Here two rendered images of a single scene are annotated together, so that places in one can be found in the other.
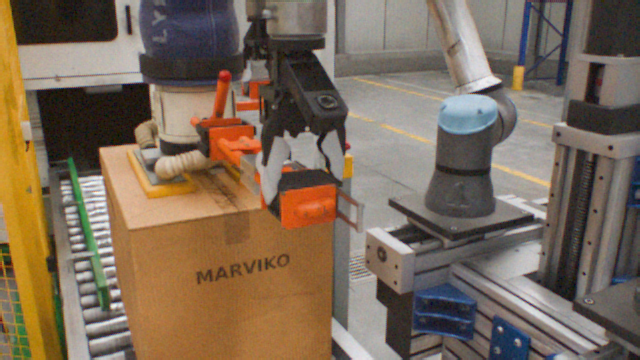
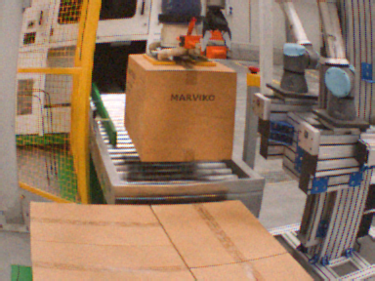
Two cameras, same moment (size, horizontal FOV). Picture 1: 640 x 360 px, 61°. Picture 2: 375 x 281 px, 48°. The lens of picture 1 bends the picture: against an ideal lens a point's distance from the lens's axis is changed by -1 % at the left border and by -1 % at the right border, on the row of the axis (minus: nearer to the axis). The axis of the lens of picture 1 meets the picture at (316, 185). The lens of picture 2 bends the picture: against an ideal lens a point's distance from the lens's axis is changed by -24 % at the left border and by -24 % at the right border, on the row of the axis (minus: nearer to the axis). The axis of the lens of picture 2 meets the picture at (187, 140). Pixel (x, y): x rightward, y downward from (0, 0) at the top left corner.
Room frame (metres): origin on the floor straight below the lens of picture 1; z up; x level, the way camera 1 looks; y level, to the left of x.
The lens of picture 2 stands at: (-1.25, -0.25, 1.43)
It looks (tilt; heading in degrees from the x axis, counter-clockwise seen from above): 16 degrees down; 10
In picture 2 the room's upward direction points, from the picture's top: 3 degrees clockwise
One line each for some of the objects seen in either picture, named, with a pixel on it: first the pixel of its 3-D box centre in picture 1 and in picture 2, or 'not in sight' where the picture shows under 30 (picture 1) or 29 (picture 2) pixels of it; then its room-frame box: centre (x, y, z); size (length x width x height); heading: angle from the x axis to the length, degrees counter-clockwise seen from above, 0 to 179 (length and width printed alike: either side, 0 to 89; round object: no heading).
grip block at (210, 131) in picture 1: (226, 138); (191, 41); (0.99, 0.17, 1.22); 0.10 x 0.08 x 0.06; 115
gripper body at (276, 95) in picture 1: (295, 85); (215, 19); (0.70, 0.03, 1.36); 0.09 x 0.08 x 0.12; 26
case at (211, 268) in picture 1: (205, 245); (174, 100); (1.22, 0.28, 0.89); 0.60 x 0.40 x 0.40; 25
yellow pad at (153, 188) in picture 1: (157, 163); (157, 56); (1.18, 0.36, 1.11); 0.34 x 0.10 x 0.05; 25
